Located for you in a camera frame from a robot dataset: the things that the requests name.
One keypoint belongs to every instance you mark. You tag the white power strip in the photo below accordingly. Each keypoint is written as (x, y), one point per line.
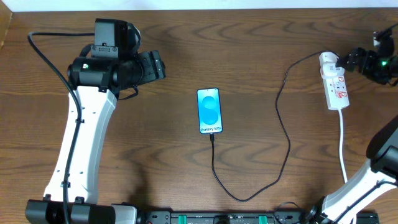
(336, 93)

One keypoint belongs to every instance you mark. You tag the blue Galaxy smartphone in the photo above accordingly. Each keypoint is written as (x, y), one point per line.
(209, 111)

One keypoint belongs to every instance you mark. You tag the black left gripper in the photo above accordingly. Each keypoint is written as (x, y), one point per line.
(154, 66)

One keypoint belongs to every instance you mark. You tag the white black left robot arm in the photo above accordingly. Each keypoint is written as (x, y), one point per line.
(94, 80)

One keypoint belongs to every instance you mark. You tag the brown cardboard left panel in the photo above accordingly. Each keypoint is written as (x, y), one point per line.
(5, 20)

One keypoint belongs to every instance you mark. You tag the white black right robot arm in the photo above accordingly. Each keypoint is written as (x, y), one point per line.
(379, 172)

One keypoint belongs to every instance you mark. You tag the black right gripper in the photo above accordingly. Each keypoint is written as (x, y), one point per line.
(358, 58)

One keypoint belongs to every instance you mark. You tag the white USB wall charger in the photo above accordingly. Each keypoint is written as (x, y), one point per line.
(328, 67)

